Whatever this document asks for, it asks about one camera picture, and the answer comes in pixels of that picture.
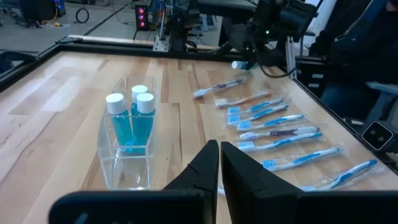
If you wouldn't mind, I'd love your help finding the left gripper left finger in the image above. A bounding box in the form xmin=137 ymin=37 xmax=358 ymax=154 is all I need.
xmin=163 ymin=139 xmax=220 ymax=191

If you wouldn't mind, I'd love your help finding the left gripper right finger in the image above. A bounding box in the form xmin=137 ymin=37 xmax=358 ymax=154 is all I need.
xmin=221 ymin=142 xmax=299 ymax=193

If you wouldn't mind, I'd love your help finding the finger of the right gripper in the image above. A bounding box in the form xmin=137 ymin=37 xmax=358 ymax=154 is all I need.
xmin=241 ymin=43 xmax=254 ymax=65
xmin=253 ymin=45 xmax=267 ymax=68

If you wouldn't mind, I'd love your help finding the teal mouthwash bottle white cap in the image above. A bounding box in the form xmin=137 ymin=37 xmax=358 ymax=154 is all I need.
xmin=132 ymin=92 xmax=156 ymax=156
xmin=105 ymin=92 xmax=135 ymax=155
xmin=129 ymin=84 xmax=149 ymax=125
xmin=231 ymin=60 xmax=259 ymax=72

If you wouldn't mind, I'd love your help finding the purple white toothbrush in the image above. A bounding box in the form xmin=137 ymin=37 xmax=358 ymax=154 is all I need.
xmin=192 ymin=76 xmax=248 ymax=100
xmin=238 ymin=125 xmax=322 ymax=141

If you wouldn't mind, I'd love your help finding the orange white toothbrush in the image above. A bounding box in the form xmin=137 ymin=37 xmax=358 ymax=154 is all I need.
xmin=213 ymin=89 xmax=273 ymax=109

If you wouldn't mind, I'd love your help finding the clear acrylic organizer box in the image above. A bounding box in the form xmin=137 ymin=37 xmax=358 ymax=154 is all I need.
xmin=96 ymin=75 xmax=158 ymax=191

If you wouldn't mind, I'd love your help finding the person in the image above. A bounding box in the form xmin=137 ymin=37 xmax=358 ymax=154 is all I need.
xmin=309 ymin=0 xmax=398 ymax=121

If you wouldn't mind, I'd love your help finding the black controller box with lights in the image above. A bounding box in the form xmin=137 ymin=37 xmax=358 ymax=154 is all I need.
xmin=134 ymin=3 xmax=150 ymax=32

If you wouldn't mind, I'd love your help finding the grey office chair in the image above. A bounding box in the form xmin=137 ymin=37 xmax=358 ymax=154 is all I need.
xmin=365 ymin=80 xmax=398 ymax=125

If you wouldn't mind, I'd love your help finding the black aluminium table frame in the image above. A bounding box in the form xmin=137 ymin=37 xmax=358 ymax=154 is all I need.
xmin=0 ymin=34 xmax=398 ymax=175

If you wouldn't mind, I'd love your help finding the black table-level camera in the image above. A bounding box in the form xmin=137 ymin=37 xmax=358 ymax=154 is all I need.
xmin=361 ymin=120 xmax=395 ymax=152

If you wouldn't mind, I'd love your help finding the black coiled cable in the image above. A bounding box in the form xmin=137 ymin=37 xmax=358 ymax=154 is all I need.
xmin=75 ymin=7 xmax=90 ymax=24

